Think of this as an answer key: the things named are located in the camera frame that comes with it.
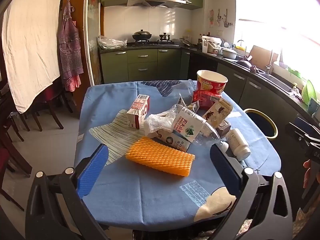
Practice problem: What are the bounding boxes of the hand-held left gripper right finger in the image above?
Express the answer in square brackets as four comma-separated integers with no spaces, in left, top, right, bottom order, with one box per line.
[210,144,293,240]

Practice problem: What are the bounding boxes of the white paper towel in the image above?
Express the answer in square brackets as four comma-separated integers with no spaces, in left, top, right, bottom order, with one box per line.
[144,110,179,138]

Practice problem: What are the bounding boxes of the triangular drink pack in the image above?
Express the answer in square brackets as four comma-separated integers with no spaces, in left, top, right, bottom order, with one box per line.
[176,94,187,110]

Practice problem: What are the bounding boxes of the blue patterned tablecloth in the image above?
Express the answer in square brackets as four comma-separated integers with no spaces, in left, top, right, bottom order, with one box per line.
[74,79,282,232]

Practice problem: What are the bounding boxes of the white enamel pot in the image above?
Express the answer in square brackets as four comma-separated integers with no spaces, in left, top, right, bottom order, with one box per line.
[220,46,240,60]

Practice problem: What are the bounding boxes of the hanging kitchen utensils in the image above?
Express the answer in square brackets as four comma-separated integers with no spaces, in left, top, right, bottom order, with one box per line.
[207,8,235,28]

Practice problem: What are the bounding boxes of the red and white milk carton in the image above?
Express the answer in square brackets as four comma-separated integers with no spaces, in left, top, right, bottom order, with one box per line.
[125,94,150,130]

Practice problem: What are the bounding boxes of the dark base cabinets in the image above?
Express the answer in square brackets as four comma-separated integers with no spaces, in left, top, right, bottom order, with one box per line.
[188,51,320,140]

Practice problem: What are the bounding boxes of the orange foam fruit net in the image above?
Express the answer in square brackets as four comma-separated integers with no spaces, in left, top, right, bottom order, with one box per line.
[125,136,196,178]

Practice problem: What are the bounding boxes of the person's right hand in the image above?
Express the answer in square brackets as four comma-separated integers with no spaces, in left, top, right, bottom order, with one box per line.
[303,159,313,188]

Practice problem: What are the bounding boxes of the brown ribbed square box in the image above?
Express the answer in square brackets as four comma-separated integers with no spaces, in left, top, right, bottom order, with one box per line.
[216,120,232,138]

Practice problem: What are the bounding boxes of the red seat wooden chair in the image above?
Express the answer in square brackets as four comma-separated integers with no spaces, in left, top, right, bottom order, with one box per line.
[0,135,33,210]

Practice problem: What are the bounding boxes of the black wok with lid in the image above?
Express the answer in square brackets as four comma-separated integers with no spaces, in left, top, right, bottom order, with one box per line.
[132,29,152,42]

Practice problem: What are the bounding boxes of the green base cabinets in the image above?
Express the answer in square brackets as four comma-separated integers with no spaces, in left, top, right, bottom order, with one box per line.
[100,47,191,84]

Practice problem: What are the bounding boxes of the red instant noodle cup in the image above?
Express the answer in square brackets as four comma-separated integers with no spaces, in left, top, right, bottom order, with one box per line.
[196,69,228,98]

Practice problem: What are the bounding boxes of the white pill bottle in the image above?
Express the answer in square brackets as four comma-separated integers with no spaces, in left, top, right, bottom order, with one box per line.
[226,128,251,161]

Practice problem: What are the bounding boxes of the crushed clear plastic bottle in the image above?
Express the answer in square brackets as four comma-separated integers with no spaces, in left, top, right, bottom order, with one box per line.
[162,102,221,147]

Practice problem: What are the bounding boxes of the dark wooden chair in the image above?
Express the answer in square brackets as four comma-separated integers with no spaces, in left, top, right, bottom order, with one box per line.
[0,75,32,143]
[25,76,74,132]

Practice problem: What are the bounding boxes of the steel kitchen sink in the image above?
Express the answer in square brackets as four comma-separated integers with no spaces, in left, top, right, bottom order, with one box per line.
[257,70,293,92]

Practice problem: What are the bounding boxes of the clear plastic wrapper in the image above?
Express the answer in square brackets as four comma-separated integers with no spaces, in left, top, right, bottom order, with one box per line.
[171,80,198,98]

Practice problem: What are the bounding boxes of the beige cow print carton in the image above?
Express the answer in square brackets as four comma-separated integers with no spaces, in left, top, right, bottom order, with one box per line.
[202,97,233,129]

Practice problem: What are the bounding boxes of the wooden cutting board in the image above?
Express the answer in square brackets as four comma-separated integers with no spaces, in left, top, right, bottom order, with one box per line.
[249,45,279,67]

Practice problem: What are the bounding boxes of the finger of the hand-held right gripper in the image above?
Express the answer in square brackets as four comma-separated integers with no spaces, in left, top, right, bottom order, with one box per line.
[286,122,314,142]

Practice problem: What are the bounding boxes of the white plastic bucket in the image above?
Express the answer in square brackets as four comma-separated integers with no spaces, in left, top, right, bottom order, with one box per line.
[201,35,222,54]

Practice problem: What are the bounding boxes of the green plastic basket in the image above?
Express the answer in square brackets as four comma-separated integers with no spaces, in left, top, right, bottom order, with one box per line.
[301,79,318,105]

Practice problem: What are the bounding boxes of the glass pan lid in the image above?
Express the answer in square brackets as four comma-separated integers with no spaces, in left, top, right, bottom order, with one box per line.
[179,37,198,48]

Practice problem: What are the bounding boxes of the red snack packet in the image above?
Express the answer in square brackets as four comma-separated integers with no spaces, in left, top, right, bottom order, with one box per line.
[192,90,222,110]

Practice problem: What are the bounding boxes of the yellow rimmed trash bin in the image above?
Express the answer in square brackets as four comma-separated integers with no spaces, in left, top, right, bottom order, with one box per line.
[243,108,278,138]

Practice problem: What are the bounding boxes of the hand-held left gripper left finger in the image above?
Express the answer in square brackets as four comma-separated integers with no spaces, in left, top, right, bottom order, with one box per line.
[25,144,109,240]

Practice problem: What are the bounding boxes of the black gas stove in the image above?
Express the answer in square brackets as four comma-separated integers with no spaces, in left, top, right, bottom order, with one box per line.
[126,40,179,47]

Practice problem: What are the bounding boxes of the pink checked apron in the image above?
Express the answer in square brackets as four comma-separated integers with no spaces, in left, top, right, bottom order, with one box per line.
[58,0,84,92]

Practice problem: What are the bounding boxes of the soap dispenser bottle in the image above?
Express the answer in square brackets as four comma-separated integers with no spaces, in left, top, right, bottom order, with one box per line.
[291,82,301,98]

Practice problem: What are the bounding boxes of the small white drink carton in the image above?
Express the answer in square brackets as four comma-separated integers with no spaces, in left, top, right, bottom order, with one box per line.
[156,130,192,152]

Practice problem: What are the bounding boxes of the clear plastic bag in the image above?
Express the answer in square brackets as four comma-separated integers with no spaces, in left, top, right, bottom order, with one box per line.
[97,35,128,50]

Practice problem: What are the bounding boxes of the white hanging sheet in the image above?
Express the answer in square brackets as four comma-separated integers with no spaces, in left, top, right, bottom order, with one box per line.
[1,0,66,114]

